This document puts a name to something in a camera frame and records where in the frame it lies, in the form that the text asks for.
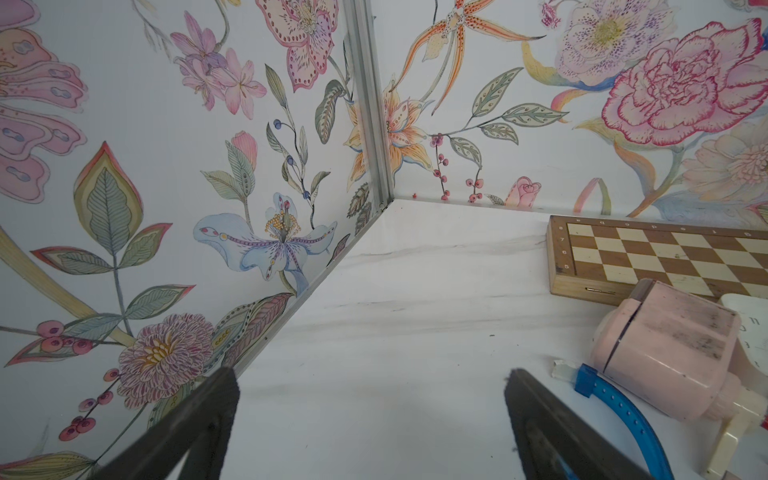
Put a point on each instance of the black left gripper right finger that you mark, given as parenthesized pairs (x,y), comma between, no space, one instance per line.
(553,442)

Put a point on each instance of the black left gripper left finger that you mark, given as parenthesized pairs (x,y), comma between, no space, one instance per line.
(195,434)

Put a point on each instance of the blue translucent wristwatch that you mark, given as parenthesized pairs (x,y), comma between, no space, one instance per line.
(587,382)

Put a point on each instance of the pink toy music box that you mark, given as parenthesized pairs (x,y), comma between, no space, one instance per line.
(673,350)

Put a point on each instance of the wooden chessboard box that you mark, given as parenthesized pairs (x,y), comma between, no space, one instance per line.
(602,260)

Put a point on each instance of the white square alarm clock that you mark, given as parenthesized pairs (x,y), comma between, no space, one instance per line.
(749,360)

